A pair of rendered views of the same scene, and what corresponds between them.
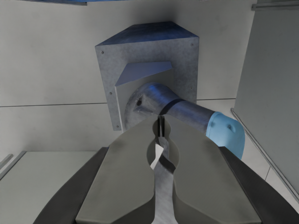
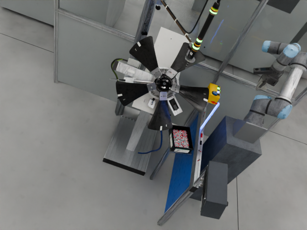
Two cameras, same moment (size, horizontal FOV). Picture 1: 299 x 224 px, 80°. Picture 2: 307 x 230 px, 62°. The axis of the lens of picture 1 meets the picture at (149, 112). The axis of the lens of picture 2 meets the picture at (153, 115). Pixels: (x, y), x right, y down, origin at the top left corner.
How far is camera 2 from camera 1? 1.83 m
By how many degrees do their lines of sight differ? 50
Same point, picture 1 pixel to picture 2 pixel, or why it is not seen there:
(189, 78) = not seen: hidden behind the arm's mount
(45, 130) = not seen: outside the picture
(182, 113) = (253, 106)
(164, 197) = (275, 106)
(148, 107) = (252, 116)
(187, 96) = not seen: hidden behind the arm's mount
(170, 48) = (228, 122)
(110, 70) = (235, 142)
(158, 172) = (270, 109)
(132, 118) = (255, 120)
